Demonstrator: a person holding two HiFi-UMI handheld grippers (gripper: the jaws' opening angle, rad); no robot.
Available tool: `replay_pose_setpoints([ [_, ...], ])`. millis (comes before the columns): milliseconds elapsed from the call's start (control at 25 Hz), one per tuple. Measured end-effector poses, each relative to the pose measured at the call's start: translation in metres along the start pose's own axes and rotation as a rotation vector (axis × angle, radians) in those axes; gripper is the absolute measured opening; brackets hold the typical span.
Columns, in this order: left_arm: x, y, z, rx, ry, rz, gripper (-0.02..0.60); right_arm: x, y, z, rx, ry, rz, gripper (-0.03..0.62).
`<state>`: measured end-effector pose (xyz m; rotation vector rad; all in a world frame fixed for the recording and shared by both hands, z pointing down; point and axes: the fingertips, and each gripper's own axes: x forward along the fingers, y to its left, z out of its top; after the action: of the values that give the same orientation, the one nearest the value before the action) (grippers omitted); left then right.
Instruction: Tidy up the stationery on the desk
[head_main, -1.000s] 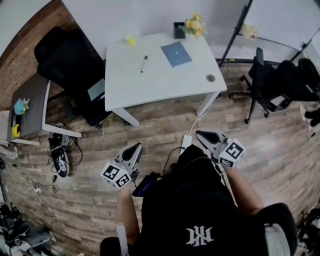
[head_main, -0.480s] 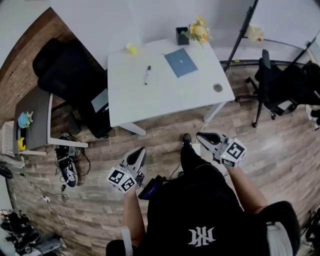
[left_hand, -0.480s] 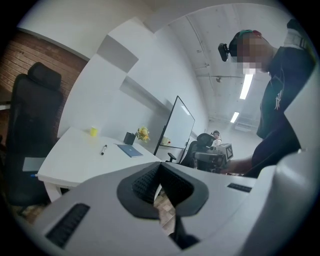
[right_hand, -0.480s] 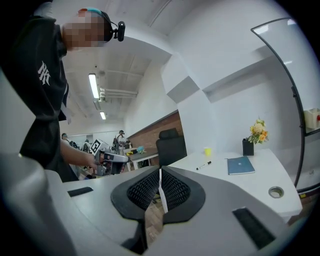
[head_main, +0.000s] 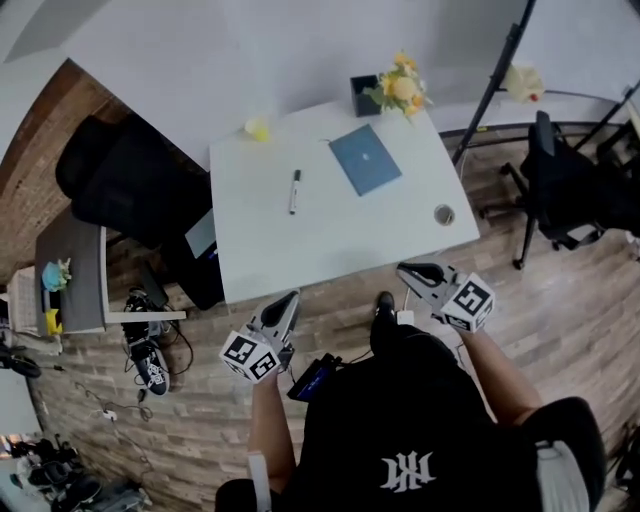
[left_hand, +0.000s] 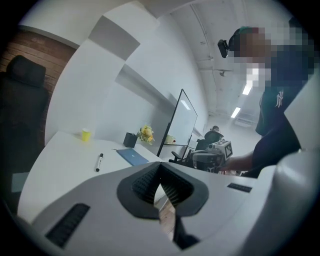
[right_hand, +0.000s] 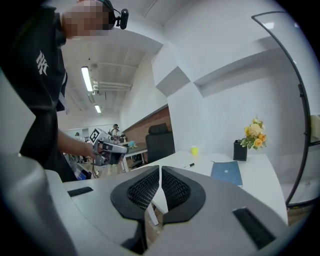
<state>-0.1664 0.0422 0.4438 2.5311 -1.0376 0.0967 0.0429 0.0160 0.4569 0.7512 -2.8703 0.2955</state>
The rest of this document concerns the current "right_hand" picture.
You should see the white desk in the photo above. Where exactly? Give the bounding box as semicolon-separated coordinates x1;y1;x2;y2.
127;149;289;226

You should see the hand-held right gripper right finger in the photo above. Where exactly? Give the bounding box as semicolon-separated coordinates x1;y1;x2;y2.
147;165;289;256

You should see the grey side desk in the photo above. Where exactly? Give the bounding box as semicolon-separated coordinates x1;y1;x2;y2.
121;141;149;173

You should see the person's head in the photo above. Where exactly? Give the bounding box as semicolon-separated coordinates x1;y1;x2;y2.
60;0;111;40

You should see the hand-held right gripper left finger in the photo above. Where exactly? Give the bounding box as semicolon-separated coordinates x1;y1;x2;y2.
61;164;161;254

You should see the person's left forearm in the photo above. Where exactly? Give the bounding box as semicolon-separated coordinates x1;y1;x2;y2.
57;128;97;160

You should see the person's black t-shirt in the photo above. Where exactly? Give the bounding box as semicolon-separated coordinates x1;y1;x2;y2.
0;0;69;184

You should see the yellow flower bouquet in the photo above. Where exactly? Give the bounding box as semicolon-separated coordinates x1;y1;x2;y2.
239;117;268;151

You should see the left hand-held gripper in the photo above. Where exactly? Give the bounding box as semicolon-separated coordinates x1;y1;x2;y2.
88;127;130;167

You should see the black head-mounted camera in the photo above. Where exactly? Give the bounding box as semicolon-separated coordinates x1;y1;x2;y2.
99;0;130;31

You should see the black high-back office chair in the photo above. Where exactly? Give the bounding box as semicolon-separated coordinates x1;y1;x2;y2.
129;122;176;169

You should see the blue notebook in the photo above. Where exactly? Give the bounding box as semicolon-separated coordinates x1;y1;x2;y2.
210;160;244;189

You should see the black square pen holder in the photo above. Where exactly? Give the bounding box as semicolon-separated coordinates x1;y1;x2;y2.
233;139;249;162

